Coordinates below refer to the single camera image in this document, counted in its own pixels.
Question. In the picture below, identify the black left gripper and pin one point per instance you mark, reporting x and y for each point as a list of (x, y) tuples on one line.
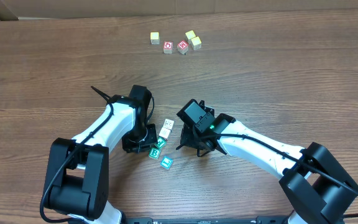
[(137, 147)]

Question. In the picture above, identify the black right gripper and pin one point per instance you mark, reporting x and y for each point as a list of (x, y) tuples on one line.
[(188, 143)]

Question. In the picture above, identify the green B wooden block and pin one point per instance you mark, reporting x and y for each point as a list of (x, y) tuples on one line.
[(154, 153)]

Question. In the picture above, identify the green letter wooden block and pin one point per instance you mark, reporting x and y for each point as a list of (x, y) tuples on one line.
[(161, 142)]

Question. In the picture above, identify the white picture wooden block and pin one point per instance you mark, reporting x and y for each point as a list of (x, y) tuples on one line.
[(168, 124)]

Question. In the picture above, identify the blue L wooden block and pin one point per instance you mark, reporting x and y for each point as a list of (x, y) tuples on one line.
[(166, 162)]

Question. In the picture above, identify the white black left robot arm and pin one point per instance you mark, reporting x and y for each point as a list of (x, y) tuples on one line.
[(77, 178)]

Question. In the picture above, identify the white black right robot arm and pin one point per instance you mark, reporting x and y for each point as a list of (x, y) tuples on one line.
[(317, 186)]

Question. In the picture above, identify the red O wooden block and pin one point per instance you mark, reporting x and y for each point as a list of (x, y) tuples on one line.
[(168, 47)]

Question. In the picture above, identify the red M wooden block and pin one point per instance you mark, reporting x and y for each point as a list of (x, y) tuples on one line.
[(183, 47)]

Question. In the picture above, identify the yellow wooden block right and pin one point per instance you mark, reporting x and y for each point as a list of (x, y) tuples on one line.
[(196, 43)]

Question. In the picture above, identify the yellow wooden block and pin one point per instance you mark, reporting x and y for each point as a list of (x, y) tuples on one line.
[(189, 35), (154, 38), (196, 43)]

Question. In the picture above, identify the yellow wooden block far left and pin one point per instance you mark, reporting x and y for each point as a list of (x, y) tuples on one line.
[(154, 38)]

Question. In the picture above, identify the yellow wooden block top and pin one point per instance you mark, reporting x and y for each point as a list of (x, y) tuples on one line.
[(189, 35)]

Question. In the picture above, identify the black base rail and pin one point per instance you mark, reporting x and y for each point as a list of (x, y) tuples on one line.
[(280, 219)]

